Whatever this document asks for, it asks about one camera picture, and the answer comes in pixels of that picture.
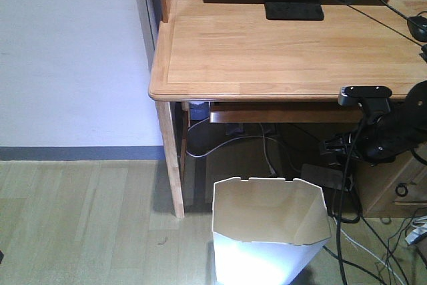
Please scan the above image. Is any black cable on floor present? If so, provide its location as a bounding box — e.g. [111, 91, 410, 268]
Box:
[322, 184, 411, 285]

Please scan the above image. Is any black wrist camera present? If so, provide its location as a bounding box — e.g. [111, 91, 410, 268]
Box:
[338, 85, 392, 125]

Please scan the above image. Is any black computer mouse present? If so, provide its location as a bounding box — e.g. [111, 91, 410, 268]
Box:
[407, 11, 427, 42]

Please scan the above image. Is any wooden drawer cabinet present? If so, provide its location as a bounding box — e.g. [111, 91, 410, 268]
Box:
[354, 152, 426, 218]

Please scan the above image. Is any white plastic trash bin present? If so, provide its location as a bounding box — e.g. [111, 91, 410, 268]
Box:
[212, 177, 332, 284]

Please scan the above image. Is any white cable on floor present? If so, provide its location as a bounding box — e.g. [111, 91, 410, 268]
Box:
[332, 218, 406, 285]

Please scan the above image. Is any white power strip under desk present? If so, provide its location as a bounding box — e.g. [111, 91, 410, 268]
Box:
[301, 164, 343, 190]

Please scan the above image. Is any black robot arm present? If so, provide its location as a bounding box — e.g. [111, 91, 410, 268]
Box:
[319, 81, 426, 164]

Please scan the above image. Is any wooden desk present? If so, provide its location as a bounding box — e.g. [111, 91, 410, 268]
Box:
[149, 0, 426, 217]

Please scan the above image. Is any pull-out wooden keyboard tray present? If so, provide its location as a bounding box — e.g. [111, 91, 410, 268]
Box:
[209, 102, 362, 123]

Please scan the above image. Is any grey cable under desk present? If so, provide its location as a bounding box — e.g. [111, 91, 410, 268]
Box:
[185, 118, 303, 177]

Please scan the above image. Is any black monitor stand base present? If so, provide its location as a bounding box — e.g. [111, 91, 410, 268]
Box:
[264, 0, 324, 21]

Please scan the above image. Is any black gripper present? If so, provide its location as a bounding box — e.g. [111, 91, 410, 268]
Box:
[319, 115, 417, 164]

